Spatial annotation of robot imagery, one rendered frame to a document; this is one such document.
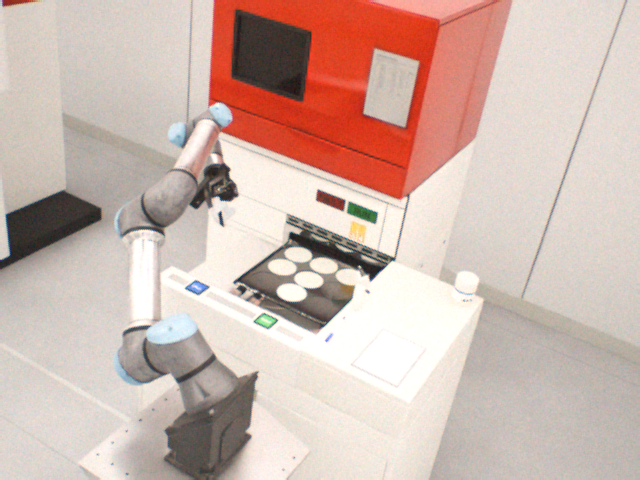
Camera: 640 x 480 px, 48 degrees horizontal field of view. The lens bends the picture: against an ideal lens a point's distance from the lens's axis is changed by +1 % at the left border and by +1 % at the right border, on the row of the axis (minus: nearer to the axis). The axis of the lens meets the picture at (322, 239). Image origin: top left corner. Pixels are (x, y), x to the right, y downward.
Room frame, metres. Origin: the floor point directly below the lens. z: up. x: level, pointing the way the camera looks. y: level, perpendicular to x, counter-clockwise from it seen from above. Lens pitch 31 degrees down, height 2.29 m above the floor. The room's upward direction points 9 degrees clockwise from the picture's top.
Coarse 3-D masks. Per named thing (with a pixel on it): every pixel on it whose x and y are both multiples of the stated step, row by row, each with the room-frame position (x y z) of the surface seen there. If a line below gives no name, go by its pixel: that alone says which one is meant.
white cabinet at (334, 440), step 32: (224, 352) 1.71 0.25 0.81; (160, 384) 1.81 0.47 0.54; (256, 384) 1.65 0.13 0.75; (448, 384) 1.85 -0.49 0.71; (288, 416) 1.59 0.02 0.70; (320, 416) 1.55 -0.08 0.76; (352, 416) 1.52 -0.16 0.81; (320, 448) 1.54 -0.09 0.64; (352, 448) 1.50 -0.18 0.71; (384, 448) 1.46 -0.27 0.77; (416, 448) 1.66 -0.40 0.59
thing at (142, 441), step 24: (168, 408) 1.43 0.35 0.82; (120, 432) 1.32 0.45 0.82; (144, 432) 1.34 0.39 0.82; (264, 432) 1.40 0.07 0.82; (288, 432) 1.41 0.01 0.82; (96, 456) 1.23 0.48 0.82; (120, 456) 1.25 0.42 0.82; (144, 456) 1.26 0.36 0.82; (240, 456) 1.31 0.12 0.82; (264, 456) 1.32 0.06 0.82; (288, 456) 1.33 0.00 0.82
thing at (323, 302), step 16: (272, 256) 2.16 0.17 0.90; (320, 256) 2.21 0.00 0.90; (256, 272) 2.04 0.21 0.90; (272, 272) 2.06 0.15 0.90; (336, 272) 2.12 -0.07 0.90; (256, 288) 1.95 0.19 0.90; (272, 288) 1.96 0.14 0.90; (304, 288) 1.99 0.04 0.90; (320, 288) 2.01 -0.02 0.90; (336, 288) 2.02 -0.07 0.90; (352, 288) 2.04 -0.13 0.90; (288, 304) 1.89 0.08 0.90; (304, 304) 1.90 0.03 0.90; (320, 304) 1.92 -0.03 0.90; (336, 304) 1.93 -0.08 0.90
